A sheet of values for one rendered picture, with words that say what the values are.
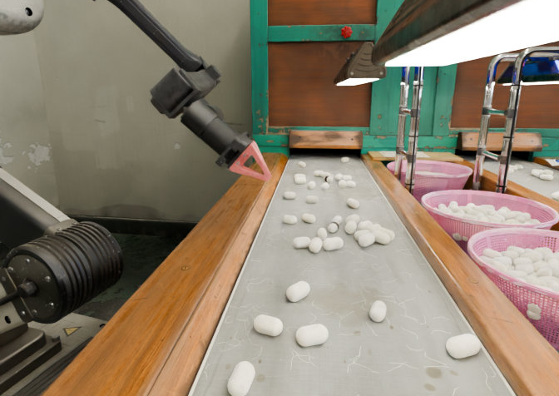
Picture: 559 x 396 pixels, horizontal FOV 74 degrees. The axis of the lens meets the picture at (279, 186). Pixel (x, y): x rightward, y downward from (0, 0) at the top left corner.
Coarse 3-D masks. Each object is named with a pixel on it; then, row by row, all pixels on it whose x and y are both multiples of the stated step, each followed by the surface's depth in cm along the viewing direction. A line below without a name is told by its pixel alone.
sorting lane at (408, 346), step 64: (320, 192) 105; (256, 256) 64; (320, 256) 64; (384, 256) 64; (320, 320) 46; (384, 320) 46; (448, 320) 46; (256, 384) 36; (320, 384) 36; (384, 384) 36; (448, 384) 36
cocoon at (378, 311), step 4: (372, 304) 47; (376, 304) 46; (380, 304) 46; (384, 304) 46; (372, 308) 46; (376, 308) 45; (380, 308) 45; (384, 308) 46; (372, 312) 45; (376, 312) 45; (380, 312) 45; (384, 312) 45; (372, 316) 45; (376, 316) 45; (380, 316) 45; (384, 316) 45; (376, 320) 45; (380, 320) 45
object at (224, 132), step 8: (216, 120) 71; (208, 128) 70; (216, 128) 71; (224, 128) 71; (232, 128) 73; (208, 136) 71; (216, 136) 71; (224, 136) 71; (232, 136) 71; (240, 136) 70; (248, 136) 78; (208, 144) 72; (216, 144) 71; (224, 144) 71; (232, 144) 68; (216, 152) 73; (224, 152) 69; (232, 152) 73; (224, 160) 69
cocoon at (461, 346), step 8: (456, 336) 40; (464, 336) 40; (472, 336) 40; (448, 344) 39; (456, 344) 39; (464, 344) 39; (472, 344) 39; (448, 352) 39; (456, 352) 39; (464, 352) 38; (472, 352) 39
